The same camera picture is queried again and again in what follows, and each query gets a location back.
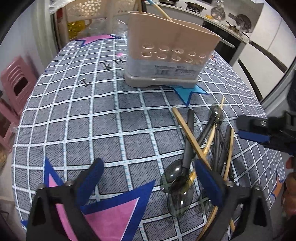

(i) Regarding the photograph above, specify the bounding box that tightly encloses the transparent dark spoon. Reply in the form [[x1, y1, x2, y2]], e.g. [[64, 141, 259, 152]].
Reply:
[[167, 104, 224, 218]]

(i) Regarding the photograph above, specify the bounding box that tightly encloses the black spoon with long handle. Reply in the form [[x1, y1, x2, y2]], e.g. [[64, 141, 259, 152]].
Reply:
[[159, 108, 195, 194]]

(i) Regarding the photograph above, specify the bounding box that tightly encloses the grey checked tablecloth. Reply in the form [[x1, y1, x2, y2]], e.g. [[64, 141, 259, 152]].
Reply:
[[11, 33, 286, 241]]

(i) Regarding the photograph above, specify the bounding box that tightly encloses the low pink plastic stool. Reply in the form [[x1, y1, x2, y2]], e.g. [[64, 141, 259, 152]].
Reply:
[[1, 98, 20, 153]]

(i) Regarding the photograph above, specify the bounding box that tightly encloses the beige utensil holder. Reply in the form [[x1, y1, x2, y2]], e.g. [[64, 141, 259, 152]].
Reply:
[[125, 11, 220, 88]]

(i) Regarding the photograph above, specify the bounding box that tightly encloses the tall pink plastic stool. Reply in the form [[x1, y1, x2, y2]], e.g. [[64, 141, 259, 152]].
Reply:
[[1, 56, 37, 116]]

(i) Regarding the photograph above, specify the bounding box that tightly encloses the black pot on stove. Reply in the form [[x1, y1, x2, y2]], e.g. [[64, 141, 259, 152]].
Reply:
[[186, 2, 206, 12]]

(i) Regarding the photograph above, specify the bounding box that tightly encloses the blue patterned chopstick in holder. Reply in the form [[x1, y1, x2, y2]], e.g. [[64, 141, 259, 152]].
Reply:
[[147, 0, 173, 22]]

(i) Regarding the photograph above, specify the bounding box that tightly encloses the beige plastic storage rack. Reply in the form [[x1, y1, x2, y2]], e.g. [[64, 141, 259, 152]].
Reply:
[[49, 1, 138, 44]]

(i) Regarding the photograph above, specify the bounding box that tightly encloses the plain wooden chopstick in holder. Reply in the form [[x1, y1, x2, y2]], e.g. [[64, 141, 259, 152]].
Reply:
[[137, 0, 142, 13]]

